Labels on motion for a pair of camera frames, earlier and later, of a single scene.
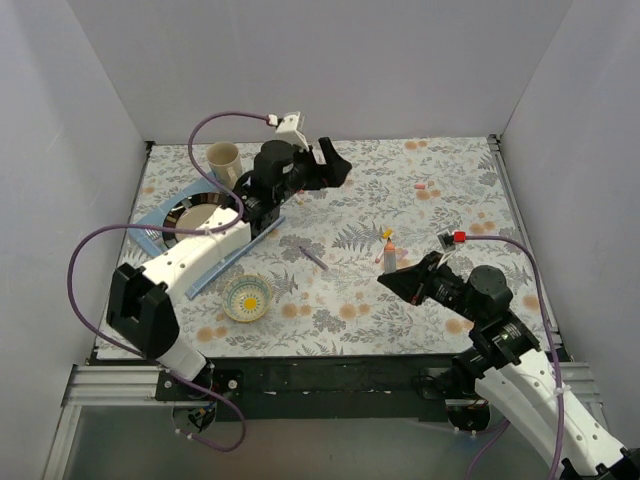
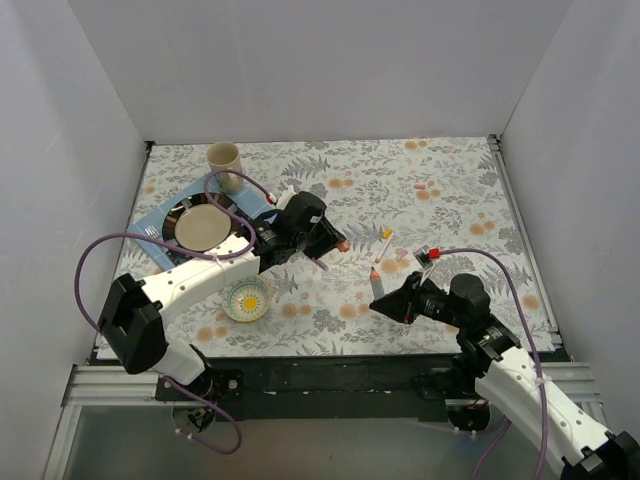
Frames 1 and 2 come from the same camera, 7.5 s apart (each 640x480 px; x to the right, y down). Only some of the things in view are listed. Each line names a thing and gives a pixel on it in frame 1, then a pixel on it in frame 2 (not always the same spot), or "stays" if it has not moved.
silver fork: (154, 234) stays
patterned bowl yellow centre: (246, 297) stays
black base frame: (314, 388) stays
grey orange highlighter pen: (390, 266) -> (376, 283)
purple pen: (315, 259) stays
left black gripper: (313, 166) -> (316, 240)
